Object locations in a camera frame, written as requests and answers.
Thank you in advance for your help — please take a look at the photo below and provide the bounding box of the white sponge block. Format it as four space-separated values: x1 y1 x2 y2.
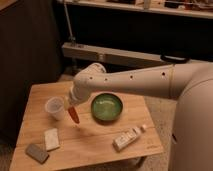
44 128 60 151

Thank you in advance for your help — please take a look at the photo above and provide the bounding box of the red pepper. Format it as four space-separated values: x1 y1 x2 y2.
68 107 80 124

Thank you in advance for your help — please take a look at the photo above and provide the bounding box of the metal shelf rack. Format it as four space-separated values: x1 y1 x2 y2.
56 0 213 67

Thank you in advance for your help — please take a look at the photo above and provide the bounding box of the wooden table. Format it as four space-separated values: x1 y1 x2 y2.
10 82 163 171

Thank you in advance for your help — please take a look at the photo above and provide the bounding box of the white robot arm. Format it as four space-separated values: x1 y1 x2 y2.
68 62 213 171

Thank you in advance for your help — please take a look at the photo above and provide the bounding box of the white tube bottle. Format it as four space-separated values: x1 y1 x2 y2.
112 124 147 152

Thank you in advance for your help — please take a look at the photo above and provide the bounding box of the grey rectangular block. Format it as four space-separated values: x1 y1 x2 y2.
25 144 49 164

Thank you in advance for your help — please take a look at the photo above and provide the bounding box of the black handle on shelf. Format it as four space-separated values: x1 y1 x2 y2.
160 55 190 64

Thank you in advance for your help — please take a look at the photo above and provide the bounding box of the green bowl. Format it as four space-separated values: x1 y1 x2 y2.
91 93 123 121

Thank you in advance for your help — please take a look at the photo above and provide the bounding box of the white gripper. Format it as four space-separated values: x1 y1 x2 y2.
64 87 88 110

